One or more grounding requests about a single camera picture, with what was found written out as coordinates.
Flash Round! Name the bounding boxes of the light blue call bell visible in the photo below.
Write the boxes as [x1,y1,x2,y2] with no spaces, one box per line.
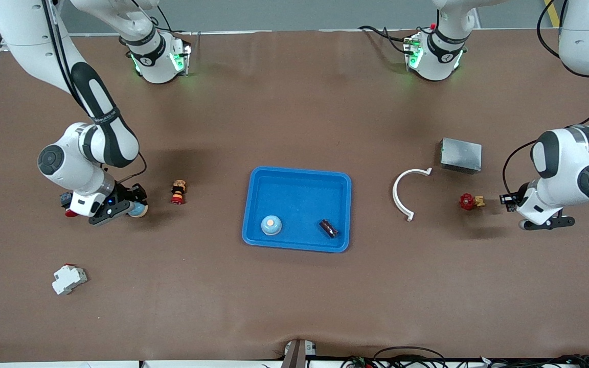
[261,215,282,236]

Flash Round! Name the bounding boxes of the brass valve red handwheel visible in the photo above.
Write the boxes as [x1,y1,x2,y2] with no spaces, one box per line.
[459,193,486,211]

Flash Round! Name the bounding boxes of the red mushroom emergency stop button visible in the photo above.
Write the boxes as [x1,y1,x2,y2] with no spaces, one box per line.
[60,192,78,218]

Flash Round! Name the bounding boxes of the grey metal box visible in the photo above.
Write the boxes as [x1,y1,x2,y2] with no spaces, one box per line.
[439,137,483,175]

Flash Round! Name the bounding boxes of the white circuit breaker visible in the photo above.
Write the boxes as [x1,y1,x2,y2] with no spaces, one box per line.
[52,264,88,296]

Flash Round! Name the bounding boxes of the white curved pipe clamp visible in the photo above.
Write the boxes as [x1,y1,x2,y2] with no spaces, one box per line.
[392,168,433,222]

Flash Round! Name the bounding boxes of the blue plastic tray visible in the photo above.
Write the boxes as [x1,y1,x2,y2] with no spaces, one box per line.
[242,166,352,254]

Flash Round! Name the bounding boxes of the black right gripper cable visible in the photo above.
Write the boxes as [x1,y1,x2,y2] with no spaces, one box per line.
[41,0,148,186]

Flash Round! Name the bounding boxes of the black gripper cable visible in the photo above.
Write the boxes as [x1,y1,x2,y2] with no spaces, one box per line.
[41,0,148,186]
[502,0,589,200]

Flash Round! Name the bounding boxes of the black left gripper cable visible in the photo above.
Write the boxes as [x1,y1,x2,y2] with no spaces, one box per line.
[502,0,589,200]

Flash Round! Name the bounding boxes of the red yellow push button switch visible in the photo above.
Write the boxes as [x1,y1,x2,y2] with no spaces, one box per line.
[170,179,188,205]

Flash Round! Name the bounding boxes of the black cable bundle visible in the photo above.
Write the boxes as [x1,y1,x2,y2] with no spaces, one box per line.
[479,354,589,368]

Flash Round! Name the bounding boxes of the black right arm base cable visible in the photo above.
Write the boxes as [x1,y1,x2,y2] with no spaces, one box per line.
[141,4,193,49]

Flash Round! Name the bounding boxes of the black arm base cable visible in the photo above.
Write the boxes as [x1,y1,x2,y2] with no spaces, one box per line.
[141,4,193,49]
[358,25,420,56]

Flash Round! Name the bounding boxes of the black cable loop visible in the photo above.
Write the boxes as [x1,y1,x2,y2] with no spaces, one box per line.
[374,346,447,368]

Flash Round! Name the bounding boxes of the black left arm base cable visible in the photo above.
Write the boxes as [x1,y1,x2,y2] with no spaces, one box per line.
[358,25,420,56]

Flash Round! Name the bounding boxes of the aluminium camera mount profile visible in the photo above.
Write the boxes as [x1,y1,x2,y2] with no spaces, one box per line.
[280,339,316,368]

